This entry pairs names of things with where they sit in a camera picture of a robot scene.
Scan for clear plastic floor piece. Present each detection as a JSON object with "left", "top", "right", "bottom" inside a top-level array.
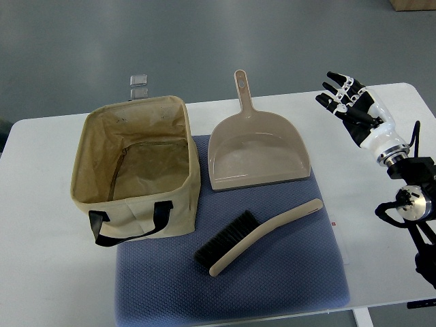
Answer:
[{"left": 129, "top": 74, "right": 149, "bottom": 100}]

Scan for cardboard box corner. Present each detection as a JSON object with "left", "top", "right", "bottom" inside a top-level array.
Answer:
[{"left": 390, "top": 0, "right": 436, "bottom": 12}]

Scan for beige plastic dustpan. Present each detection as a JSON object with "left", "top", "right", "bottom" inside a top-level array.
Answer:
[{"left": 208, "top": 69, "right": 311, "bottom": 191}]

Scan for white table leg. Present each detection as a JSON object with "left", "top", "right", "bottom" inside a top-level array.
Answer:
[{"left": 352, "top": 307, "right": 374, "bottom": 327}]

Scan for black table control panel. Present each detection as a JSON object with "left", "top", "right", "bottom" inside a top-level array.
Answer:
[{"left": 407, "top": 298, "right": 436, "bottom": 309}]

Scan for beige hand broom black bristles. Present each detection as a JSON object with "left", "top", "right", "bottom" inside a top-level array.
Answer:
[{"left": 193, "top": 198, "right": 324, "bottom": 277}]

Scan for blue textured mat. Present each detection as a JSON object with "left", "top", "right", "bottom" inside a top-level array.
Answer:
[{"left": 114, "top": 136, "right": 349, "bottom": 326}]

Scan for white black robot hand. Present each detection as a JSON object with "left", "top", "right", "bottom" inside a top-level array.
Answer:
[{"left": 315, "top": 72, "right": 410, "bottom": 168}]

